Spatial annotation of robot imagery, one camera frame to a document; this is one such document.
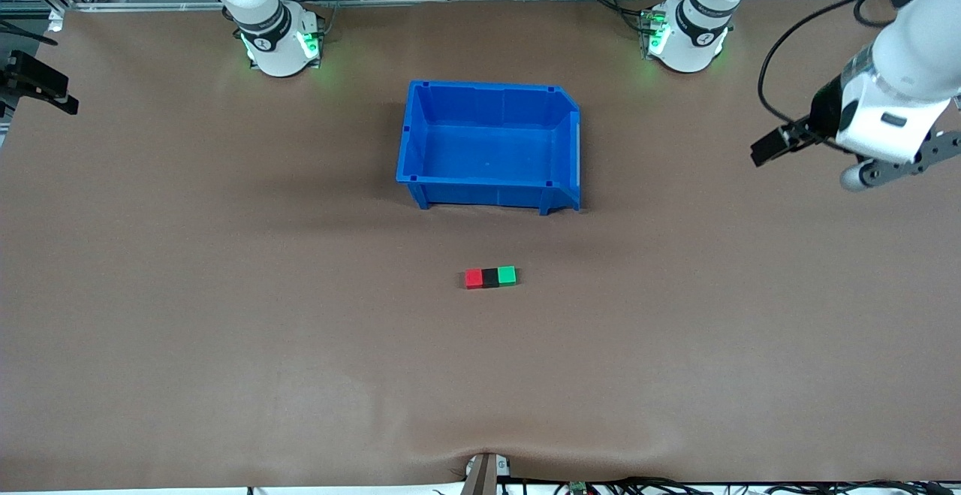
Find blue plastic storage bin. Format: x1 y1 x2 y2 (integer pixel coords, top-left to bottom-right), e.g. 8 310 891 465
396 80 583 216

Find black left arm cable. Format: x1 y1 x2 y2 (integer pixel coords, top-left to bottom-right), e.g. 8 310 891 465
757 0 898 156

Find metal table edge bracket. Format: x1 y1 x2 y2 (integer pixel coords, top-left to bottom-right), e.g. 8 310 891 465
464 451 513 495

